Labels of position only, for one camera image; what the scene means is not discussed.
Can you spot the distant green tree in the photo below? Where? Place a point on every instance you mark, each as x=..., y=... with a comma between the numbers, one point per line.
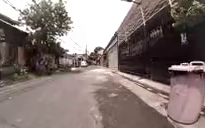
x=96, y=53

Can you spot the white car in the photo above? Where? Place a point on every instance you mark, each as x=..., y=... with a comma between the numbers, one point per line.
x=83, y=63

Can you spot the pole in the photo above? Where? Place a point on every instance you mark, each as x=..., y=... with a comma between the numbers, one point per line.
x=86, y=51

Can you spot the dark metal fence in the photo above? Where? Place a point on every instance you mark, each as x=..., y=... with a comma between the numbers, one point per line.
x=150, y=55

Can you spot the grey asphalt road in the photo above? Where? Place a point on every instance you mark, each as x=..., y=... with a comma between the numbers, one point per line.
x=66, y=100

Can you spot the pale concrete roadside strip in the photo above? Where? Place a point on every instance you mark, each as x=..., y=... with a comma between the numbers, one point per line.
x=146, y=90

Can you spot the green bushes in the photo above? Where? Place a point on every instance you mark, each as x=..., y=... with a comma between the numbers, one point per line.
x=45, y=63

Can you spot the brick building with tiled roof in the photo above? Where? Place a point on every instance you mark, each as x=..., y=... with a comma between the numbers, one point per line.
x=140, y=16

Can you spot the large green tree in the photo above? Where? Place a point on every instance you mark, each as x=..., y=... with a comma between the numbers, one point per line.
x=46, y=23

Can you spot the dark house with sloped roof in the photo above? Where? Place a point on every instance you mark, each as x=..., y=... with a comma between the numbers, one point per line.
x=5, y=43

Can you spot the overhanging green tree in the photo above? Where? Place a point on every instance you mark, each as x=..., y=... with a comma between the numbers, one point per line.
x=190, y=11

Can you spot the pale grey wall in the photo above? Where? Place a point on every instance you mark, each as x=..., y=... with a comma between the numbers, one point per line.
x=112, y=55

